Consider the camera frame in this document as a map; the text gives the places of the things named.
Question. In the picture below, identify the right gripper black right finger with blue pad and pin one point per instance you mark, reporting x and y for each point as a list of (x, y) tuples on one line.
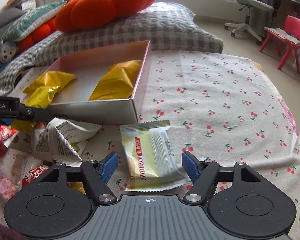
[(203, 175)]

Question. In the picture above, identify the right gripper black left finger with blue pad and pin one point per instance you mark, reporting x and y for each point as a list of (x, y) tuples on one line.
[(96, 175)]

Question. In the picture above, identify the small red triangular packet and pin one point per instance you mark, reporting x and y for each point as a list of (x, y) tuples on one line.
[(6, 137)]

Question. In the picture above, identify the small yellow snack packet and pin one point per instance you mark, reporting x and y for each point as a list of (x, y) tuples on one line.
[(42, 96)]

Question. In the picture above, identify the white green leaf snack packet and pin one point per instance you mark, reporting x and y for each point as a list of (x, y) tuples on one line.
[(22, 139)]

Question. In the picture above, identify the pale yellow white snack packet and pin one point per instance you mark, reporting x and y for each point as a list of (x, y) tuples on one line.
[(151, 161)]

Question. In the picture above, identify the white text-printed snack pack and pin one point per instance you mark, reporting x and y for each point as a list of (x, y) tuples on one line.
[(64, 125)]

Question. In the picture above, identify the red white snack packet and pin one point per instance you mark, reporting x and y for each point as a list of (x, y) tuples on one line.
[(33, 174)]

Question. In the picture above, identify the yellow snack bag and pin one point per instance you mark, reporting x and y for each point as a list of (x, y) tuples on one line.
[(118, 82), (50, 79)]

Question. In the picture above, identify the pink candy clear packet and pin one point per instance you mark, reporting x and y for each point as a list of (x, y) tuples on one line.
[(7, 188)]

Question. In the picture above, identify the blue monkey plush toy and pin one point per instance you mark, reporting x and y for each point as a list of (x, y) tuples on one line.
[(7, 52)]

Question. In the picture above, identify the cherry print bed sheet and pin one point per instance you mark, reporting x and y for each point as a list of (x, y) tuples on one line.
[(222, 108)]

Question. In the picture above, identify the small red pumpkin cushion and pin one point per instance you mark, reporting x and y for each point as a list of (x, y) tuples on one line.
[(37, 35)]

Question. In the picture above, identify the green leaf pattern pillow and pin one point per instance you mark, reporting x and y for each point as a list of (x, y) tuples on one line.
[(31, 20)]

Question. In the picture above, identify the orange pumpkin plush cushion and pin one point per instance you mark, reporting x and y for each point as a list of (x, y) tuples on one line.
[(91, 14)]

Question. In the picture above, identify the grey checkered quilt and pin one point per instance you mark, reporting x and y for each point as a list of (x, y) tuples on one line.
[(168, 25)]

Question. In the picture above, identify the red plastic child chair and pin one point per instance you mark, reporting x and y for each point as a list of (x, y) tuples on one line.
[(290, 36)]

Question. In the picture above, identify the white office chair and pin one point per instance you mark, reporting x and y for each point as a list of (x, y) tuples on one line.
[(245, 26)]

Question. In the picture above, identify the wooden desk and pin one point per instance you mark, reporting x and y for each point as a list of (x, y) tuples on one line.
[(283, 8)]

